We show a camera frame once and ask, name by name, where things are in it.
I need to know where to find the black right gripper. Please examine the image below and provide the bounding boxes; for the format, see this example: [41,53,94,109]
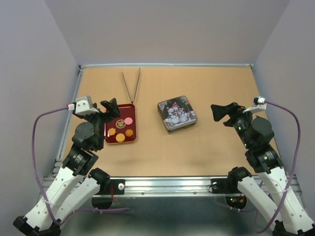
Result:
[211,101,256,148]

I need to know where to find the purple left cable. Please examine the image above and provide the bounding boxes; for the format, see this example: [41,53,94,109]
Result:
[32,104,130,226]

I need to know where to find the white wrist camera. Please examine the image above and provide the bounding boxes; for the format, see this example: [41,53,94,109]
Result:
[73,95,99,116]
[243,96,267,114]

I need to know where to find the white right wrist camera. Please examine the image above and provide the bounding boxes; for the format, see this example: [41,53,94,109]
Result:
[243,96,267,114]

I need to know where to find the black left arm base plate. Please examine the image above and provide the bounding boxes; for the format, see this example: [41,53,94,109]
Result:
[96,178,126,196]

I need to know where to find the pink round cookie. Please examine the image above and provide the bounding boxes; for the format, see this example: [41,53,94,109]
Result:
[124,117,133,125]

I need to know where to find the flower shaped cookie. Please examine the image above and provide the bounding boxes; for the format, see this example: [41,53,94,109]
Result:
[107,128,116,136]

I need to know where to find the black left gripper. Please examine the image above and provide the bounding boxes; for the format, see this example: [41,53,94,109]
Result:
[73,97,120,149]

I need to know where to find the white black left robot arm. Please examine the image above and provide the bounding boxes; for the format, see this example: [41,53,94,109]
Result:
[13,96,121,236]

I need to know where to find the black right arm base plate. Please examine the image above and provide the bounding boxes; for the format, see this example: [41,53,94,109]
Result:
[208,177,241,194]

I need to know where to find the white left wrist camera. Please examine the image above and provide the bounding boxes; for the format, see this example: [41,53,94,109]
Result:
[73,95,99,116]

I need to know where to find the aluminium front rail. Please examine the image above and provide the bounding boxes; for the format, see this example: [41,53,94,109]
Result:
[40,175,303,197]

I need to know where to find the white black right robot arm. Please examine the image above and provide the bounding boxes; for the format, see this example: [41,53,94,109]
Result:
[211,97,315,236]

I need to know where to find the large round tan cookie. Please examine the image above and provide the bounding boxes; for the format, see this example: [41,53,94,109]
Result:
[115,133,126,143]

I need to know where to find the red rectangular tray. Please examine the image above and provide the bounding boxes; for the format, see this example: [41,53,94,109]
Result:
[104,103,137,146]

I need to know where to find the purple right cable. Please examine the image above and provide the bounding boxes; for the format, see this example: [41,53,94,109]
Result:
[216,98,301,234]

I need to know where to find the small round tan cookie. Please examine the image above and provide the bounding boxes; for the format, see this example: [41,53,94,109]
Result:
[125,129,134,137]

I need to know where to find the gold tin lid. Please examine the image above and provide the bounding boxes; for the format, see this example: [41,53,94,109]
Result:
[157,95,198,134]

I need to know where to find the metal tongs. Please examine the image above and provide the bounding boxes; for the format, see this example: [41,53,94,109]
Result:
[122,67,141,104]

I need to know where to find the aluminium table edge rail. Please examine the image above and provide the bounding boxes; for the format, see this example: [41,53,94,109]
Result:
[79,63,254,71]

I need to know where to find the gold square tin box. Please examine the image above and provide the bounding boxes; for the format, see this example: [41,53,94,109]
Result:
[158,108,198,134]

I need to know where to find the purple cable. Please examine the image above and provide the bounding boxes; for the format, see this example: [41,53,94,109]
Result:
[216,98,301,234]
[32,104,130,226]

